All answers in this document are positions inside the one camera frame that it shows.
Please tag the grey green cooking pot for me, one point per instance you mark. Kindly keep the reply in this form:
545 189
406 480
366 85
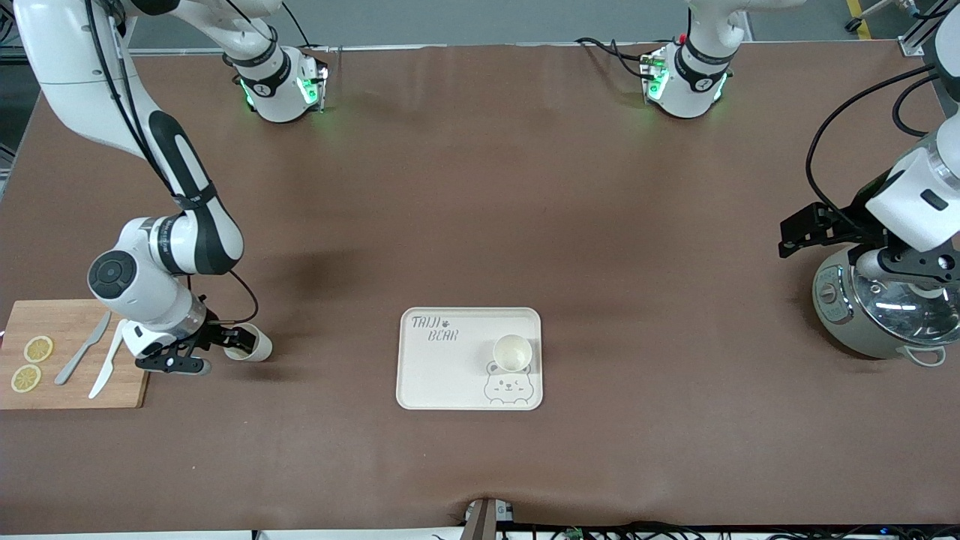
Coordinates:
840 322

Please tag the beige bear print tray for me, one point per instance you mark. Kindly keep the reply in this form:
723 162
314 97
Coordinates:
442 375

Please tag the wooden cutting board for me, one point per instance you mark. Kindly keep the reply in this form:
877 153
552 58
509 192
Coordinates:
45 319

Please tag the brown table cover sheet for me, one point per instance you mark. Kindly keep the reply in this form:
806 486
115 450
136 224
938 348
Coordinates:
480 210

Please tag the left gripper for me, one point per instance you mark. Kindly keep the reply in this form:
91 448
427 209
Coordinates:
846 223

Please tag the grey plastic knife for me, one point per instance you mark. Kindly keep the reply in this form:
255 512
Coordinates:
75 360

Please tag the glass pot lid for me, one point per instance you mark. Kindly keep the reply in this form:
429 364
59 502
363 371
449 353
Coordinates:
907 319

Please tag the aluminium frame profile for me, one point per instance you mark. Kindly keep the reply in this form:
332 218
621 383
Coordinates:
919 34

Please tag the lemon slice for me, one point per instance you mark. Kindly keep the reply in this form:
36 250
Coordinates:
26 378
38 349

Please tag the white IKEA cup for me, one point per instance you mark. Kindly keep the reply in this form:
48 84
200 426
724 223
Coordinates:
513 352
259 346

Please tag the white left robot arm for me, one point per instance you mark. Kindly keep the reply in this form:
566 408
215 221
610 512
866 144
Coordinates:
694 82

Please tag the white plastic knife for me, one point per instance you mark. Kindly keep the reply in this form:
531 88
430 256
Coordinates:
105 375

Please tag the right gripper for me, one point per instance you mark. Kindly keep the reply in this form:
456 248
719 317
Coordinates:
209 335

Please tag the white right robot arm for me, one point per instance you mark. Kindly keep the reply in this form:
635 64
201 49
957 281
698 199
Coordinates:
142 285

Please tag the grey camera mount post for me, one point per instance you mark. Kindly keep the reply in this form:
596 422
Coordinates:
484 521

